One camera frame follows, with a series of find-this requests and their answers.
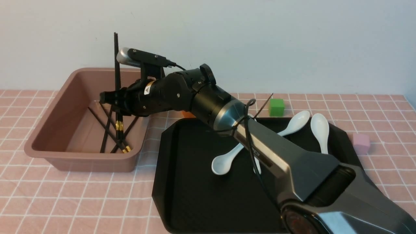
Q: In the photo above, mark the white ceramic spoon lower left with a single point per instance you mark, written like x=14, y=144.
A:
x=221, y=164

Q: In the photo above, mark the pink cube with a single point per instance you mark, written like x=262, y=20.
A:
x=361, y=143

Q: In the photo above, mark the orange cube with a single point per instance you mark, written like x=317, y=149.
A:
x=187, y=114

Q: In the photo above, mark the pink checkered tablecloth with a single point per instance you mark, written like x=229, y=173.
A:
x=36, y=198

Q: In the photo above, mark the black plastic tray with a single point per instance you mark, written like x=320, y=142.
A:
x=191, y=199

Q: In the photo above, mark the black gold-banded chopstick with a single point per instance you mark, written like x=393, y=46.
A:
x=116, y=50
x=119, y=118

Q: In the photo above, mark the black chopstick on tray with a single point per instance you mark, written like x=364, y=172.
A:
x=262, y=107

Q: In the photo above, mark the black chopstick in bin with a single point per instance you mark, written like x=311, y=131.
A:
x=124, y=142
x=107, y=130
x=105, y=137
x=115, y=148

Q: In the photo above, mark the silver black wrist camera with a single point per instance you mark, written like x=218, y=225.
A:
x=151, y=65

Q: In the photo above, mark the white ceramic spoon upright left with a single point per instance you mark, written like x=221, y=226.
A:
x=257, y=168

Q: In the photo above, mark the white ceramic spoon middle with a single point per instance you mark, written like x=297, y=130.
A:
x=297, y=122

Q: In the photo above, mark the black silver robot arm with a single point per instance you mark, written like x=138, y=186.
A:
x=317, y=194

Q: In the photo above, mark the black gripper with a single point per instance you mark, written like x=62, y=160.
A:
x=176, y=91

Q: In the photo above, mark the green cube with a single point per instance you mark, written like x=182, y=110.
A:
x=276, y=108

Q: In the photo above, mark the brown plastic bin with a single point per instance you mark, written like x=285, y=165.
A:
x=69, y=137

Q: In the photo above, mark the white ceramic spoon right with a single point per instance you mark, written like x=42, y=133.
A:
x=320, y=129

